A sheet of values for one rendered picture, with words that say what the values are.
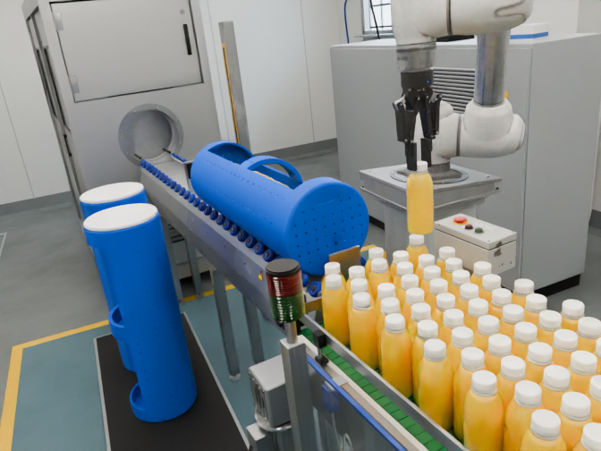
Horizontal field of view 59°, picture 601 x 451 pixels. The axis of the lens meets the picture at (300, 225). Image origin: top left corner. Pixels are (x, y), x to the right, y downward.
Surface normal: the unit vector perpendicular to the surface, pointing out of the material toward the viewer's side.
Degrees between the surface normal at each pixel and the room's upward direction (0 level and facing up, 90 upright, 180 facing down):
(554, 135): 90
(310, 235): 90
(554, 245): 90
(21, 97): 90
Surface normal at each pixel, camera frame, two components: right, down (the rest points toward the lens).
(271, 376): -0.11, -0.93
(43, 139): 0.40, 0.29
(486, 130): -0.33, 0.57
